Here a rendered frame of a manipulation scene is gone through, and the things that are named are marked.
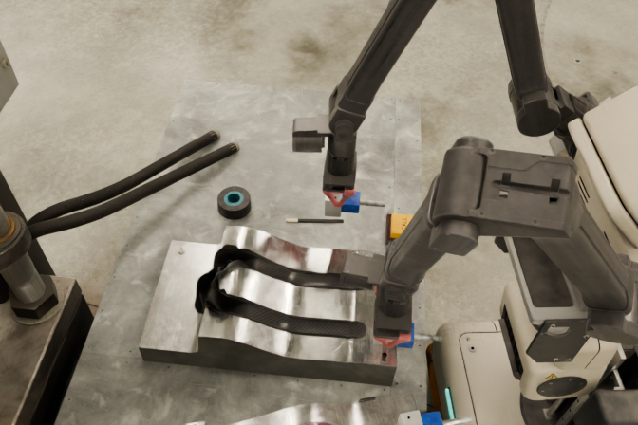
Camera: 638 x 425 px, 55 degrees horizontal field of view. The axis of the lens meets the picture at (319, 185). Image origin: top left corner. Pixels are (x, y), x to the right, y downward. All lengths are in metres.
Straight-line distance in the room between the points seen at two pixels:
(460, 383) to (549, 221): 1.34
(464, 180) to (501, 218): 0.05
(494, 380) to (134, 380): 1.06
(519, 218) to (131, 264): 1.03
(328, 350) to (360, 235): 0.36
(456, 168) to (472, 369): 1.35
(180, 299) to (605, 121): 0.86
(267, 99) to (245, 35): 1.67
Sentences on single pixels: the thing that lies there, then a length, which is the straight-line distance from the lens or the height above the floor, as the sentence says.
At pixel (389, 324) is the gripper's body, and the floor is 1.00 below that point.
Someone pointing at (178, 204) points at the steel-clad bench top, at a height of 0.80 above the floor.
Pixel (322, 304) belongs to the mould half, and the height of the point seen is 0.88.
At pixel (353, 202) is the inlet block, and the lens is 1.35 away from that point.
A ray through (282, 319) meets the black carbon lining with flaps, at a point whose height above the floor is 0.89.
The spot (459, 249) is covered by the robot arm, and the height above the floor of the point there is 1.46.
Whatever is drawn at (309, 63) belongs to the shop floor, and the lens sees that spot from 3.26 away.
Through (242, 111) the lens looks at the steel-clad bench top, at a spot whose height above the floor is 0.80.
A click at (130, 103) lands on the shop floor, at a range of 3.10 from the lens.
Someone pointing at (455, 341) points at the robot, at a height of 0.28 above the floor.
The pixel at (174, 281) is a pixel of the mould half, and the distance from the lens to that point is 1.35.
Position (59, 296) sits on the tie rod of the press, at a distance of 1.48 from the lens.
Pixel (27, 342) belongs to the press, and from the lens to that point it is 1.45.
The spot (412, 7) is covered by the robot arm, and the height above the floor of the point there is 1.45.
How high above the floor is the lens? 1.97
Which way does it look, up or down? 49 degrees down
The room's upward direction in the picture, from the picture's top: 3 degrees clockwise
